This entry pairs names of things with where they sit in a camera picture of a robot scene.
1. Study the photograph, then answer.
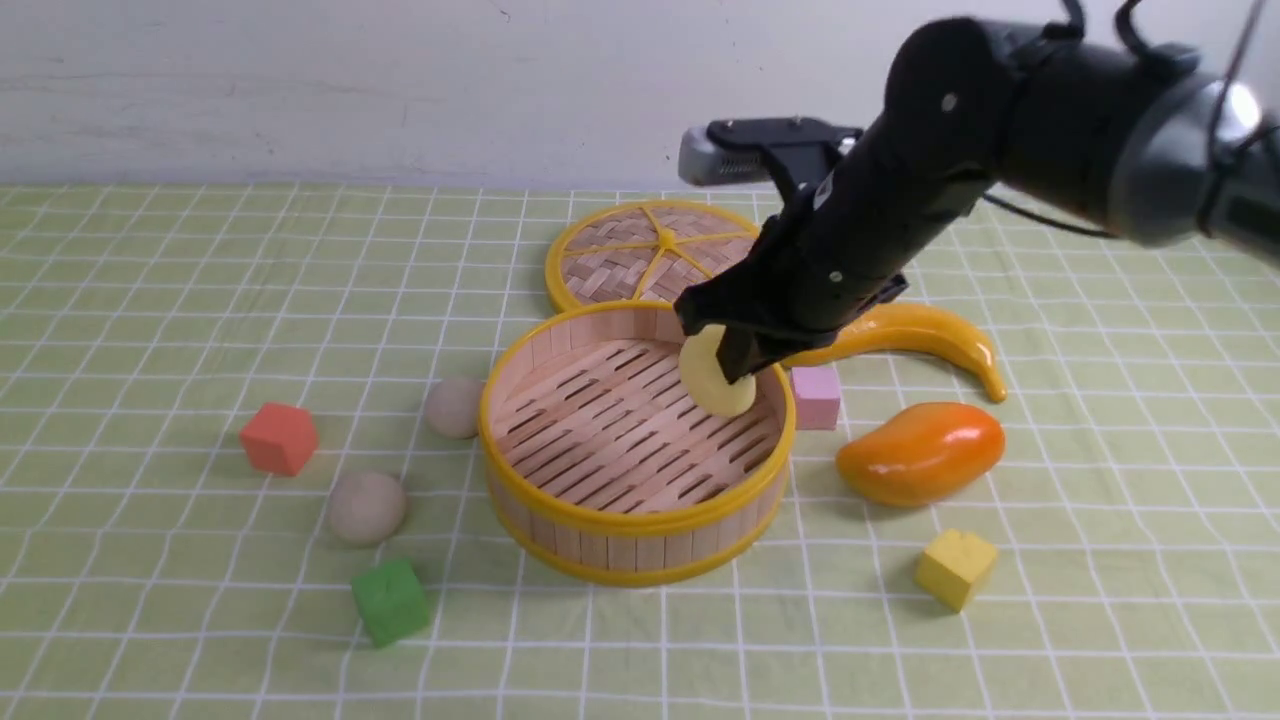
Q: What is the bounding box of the woven bamboo steamer lid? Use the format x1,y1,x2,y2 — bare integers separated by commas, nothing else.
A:
544,199,758,313

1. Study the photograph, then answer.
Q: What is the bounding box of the red foam cube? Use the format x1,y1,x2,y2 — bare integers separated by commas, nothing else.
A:
239,402,319,477

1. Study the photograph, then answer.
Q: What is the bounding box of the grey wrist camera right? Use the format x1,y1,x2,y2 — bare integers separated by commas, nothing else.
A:
678,117,864,190

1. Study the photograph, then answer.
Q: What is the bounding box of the orange toy mango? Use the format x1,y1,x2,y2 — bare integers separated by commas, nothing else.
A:
835,402,1006,509

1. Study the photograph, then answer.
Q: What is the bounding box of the yellow toy banana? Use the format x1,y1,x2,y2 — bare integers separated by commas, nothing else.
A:
783,302,1009,404

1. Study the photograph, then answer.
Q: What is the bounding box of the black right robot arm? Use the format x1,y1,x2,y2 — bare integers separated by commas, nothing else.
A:
675,3,1279,380

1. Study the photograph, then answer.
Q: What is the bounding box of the green foam cube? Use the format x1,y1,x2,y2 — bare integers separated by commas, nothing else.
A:
349,559,433,650

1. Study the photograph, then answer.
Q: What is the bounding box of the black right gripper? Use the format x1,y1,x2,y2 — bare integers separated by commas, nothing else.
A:
675,115,986,386

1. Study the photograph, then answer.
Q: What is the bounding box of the yellow foam cube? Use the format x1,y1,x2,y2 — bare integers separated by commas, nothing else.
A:
914,528,998,612

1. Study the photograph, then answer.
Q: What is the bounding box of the white bun front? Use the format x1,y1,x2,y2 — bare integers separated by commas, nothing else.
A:
326,471,410,547

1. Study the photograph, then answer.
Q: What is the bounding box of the yellow bun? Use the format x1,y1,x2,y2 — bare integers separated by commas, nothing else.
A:
678,324,756,418

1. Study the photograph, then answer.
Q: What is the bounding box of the pink foam cube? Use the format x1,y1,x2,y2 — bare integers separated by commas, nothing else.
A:
790,364,842,430

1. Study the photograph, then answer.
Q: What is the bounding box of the white bun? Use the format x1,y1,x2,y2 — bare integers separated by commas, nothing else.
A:
326,471,410,547
422,375,484,439

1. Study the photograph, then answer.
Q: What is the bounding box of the green checkered tablecloth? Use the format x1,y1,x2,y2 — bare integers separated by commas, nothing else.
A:
1,184,1277,719

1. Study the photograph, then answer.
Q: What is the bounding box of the bamboo steamer tray yellow rim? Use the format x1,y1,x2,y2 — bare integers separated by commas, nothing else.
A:
477,300,797,587

